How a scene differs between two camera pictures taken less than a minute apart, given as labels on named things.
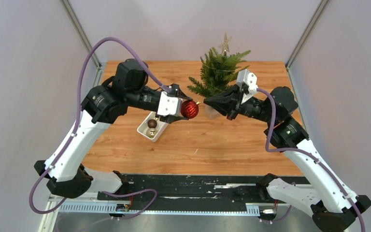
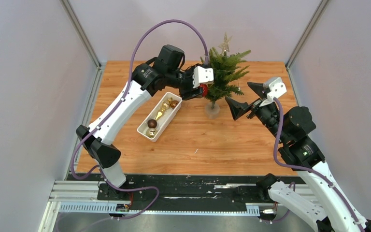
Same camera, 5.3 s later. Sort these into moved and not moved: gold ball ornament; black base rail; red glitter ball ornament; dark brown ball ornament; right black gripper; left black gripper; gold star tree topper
Moved: right black gripper; red glitter ball ornament; left black gripper
Not moved: black base rail; gold ball ornament; gold star tree topper; dark brown ball ornament
